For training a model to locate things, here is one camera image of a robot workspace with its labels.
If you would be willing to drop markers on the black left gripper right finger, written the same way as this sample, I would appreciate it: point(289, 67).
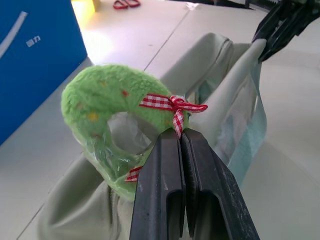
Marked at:
point(215, 195)

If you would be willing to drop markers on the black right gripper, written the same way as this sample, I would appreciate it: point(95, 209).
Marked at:
point(302, 7)

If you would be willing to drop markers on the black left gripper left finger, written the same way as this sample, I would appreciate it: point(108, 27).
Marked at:
point(155, 190)

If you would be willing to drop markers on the pale green zip pouch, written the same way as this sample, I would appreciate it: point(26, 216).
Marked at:
point(197, 65)

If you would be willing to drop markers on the blue box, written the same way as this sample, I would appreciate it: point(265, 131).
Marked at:
point(37, 80)

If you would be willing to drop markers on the yellow block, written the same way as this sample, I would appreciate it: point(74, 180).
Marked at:
point(96, 3)

